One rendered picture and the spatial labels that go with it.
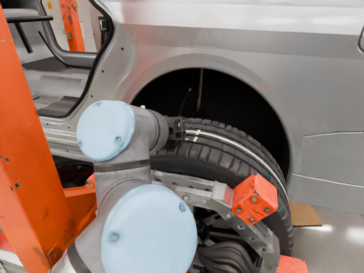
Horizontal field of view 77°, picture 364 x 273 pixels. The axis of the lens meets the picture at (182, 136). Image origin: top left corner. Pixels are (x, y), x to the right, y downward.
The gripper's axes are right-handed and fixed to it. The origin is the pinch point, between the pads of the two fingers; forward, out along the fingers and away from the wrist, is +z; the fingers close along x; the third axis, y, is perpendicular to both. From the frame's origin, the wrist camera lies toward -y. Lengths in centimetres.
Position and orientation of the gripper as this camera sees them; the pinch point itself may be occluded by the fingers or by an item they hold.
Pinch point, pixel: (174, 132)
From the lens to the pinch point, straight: 68.6
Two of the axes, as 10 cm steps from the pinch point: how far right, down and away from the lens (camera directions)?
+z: 3.2, 0.0, 9.5
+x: -0.1, -10.0, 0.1
